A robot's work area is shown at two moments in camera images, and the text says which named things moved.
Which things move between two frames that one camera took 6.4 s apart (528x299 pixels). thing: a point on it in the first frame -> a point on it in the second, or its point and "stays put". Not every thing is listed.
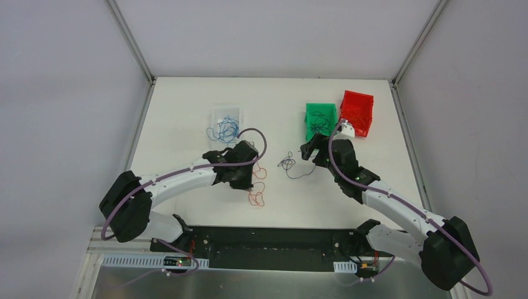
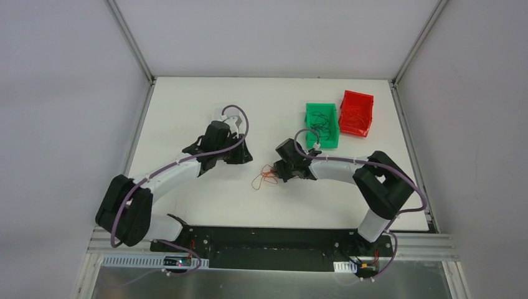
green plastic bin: x=320 y=118 stays put
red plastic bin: x=357 y=108 stays put
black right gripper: x=320 y=147 -> x=282 y=169
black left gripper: x=242 y=177 -> x=233 y=149
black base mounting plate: x=274 y=248 stays put
